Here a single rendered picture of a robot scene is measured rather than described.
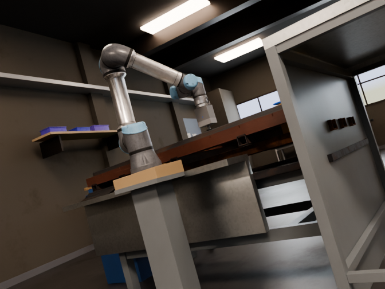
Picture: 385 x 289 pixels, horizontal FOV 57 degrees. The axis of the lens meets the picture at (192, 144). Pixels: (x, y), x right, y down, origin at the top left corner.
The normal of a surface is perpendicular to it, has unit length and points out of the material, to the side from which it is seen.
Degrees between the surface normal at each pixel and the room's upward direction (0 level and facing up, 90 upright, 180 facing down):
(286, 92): 90
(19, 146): 90
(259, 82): 90
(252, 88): 90
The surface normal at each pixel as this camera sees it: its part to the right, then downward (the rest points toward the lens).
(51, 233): 0.85, -0.28
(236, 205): -0.58, 0.09
